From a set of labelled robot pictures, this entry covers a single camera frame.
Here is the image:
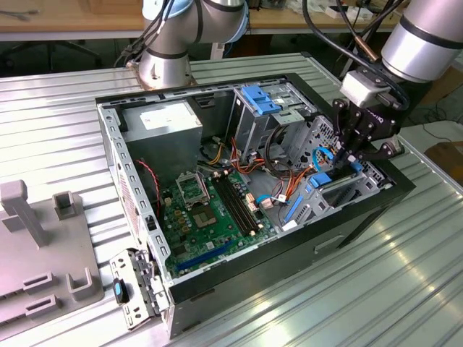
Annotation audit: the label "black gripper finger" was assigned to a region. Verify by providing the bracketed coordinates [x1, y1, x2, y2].
[347, 140, 404, 169]
[332, 98, 375, 163]

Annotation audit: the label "blue data wire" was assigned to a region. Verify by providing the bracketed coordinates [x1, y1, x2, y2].
[311, 146, 348, 171]

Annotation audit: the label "hard disk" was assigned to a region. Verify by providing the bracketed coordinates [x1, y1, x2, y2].
[284, 161, 363, 223]

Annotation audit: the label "orange red power wire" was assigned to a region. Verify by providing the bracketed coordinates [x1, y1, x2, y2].
[285, 164, 315, 205]

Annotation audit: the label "perforated metal disk bay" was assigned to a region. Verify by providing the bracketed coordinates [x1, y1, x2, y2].
[281, 115, 395, 232]

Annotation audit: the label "small cardboard box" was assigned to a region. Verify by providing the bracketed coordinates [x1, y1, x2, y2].
[425, 141, 463, 174]

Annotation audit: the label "large cardboard box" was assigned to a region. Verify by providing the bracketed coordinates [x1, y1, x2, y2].
[419, 61, 463, 106]

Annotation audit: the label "grey metal drive cage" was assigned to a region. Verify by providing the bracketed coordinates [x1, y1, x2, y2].
[233, 85, 315, 163]

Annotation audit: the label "blue plastic cage latch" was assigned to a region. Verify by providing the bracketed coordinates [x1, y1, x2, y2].
[242, 85, 283, 116]

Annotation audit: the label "wooden desk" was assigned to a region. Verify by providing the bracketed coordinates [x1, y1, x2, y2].
[0, 0, 145, 41]
[247, 0, 399, 35]

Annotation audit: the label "black RAM slot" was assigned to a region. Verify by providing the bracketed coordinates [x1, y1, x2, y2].
[212, 176, 255, 236]
[221, 173, 264, 232]

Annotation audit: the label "black open PC case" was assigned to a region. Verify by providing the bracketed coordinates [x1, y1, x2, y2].
[94, 73, 416, 339]

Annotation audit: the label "metal socket cover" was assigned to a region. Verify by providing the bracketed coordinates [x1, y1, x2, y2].
[176, 172, 211, 209]

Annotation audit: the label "green motherboard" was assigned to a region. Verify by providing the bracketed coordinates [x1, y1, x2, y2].
[158, 171, 279, 279]

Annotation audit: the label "grey power supply unit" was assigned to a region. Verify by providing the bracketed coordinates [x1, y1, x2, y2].
[121, 99, 203, 185]

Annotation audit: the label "blue expansion slot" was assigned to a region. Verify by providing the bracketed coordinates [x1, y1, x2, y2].
[176, 240, 234, 271]

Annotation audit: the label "grey parts rack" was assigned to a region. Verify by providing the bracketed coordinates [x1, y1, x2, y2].
[0, 179, 106, 325]

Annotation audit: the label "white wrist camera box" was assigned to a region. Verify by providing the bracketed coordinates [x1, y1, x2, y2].
[341, 70, 381, 109]

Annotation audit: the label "black cable copper sleeve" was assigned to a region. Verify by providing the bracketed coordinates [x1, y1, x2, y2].
[302, 0, 409, 109]

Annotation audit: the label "black cable loop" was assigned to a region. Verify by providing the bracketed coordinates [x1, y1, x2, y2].
[263, 124, 290, 178]

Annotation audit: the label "orange wire bundle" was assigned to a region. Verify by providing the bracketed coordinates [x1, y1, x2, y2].
[229, 139, 290, 181]

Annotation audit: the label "light blue board wire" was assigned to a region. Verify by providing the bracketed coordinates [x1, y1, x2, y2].
[255, 194, 286, 209]

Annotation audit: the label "yellow black power wires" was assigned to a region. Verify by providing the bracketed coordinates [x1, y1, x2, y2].
[200, 135, 232, 166]

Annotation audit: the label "red black fan wire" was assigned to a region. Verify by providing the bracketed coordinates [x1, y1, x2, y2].
[135, 158, 161, 218]

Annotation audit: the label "black arm base cables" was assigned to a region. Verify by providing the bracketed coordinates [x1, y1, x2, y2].
[115, 0, 182, 69]

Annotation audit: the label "metal slot bracket cover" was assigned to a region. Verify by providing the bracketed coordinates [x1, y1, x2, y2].
[109, 247, 171, 332]

